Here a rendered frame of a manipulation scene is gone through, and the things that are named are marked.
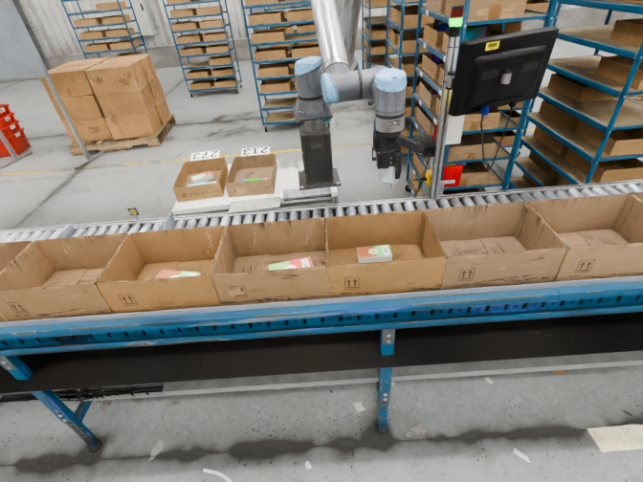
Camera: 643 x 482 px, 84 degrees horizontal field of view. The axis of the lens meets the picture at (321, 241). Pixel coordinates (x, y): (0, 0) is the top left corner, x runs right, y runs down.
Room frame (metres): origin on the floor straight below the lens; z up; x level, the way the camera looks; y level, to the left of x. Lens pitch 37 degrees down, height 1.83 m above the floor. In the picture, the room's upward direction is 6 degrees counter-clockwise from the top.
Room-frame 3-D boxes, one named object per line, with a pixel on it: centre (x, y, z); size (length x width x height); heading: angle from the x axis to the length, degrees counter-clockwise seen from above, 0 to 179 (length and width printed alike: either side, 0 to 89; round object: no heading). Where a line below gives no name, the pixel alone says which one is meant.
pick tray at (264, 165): (2.14, 0.40, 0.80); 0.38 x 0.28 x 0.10; 179
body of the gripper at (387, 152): (1.11, -0.25, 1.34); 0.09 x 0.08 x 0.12; 96
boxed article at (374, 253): (1.10, -0.20, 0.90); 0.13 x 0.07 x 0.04; 89
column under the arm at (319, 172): (2.09, -0.02, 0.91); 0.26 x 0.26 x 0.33; 2
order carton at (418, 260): (1.03, -0.21, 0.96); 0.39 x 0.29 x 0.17; 88
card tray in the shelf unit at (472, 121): (2.38, -1.05, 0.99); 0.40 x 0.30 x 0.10; 175
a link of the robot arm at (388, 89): (1.12, -0.25, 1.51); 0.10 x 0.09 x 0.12; 3
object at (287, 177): (2.17, 0.38, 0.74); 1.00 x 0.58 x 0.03; 92
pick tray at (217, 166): (2.15, 0.73, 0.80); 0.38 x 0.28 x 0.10; 3
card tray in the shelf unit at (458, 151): (2.37, -1.05, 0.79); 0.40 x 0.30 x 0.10; 179
